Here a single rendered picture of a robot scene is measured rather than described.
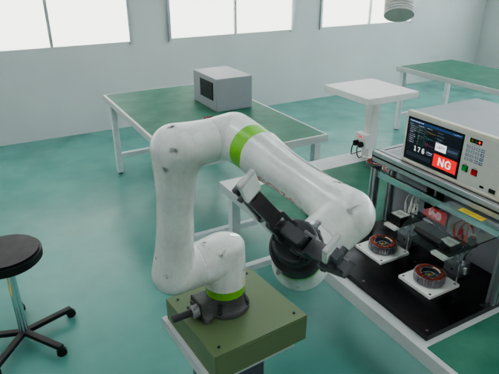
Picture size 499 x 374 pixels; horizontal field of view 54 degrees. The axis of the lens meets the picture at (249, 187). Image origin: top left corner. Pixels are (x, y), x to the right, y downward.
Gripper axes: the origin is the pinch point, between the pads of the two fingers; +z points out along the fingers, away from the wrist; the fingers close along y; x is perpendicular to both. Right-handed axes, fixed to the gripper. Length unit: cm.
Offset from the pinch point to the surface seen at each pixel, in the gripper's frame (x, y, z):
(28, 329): 100, -112, -189
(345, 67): -333, -207, -578
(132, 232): 33, -146, -278
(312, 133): -100, -80, -250
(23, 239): 63, -134, -163
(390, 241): -41, 8, -138
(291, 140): -84, -85, -238
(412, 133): -75, -9, -118
